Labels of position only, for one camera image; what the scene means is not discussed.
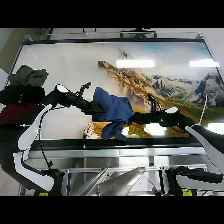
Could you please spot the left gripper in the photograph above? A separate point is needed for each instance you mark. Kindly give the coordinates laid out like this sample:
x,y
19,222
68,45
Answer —
x,y
89,106

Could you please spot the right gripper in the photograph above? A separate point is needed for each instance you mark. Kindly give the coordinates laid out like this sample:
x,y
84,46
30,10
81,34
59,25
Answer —
x,y
139,118

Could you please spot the blue T-shirt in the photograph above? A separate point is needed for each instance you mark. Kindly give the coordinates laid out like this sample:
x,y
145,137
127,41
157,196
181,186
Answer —
x,y
113,108

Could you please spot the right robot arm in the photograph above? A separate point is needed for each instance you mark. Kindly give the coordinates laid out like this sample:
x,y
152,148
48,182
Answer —
x,y
174,120

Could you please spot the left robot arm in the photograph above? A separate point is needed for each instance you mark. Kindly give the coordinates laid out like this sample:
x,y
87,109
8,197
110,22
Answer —
x,y
32,130

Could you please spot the grey garment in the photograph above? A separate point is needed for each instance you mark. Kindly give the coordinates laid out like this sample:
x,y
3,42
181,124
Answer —
x,y
28,76

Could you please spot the red garment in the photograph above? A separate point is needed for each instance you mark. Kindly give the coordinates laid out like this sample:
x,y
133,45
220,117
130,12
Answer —
x,y
16,112

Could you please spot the silver frame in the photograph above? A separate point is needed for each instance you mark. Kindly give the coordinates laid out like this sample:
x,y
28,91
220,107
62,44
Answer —
x,y
116,153

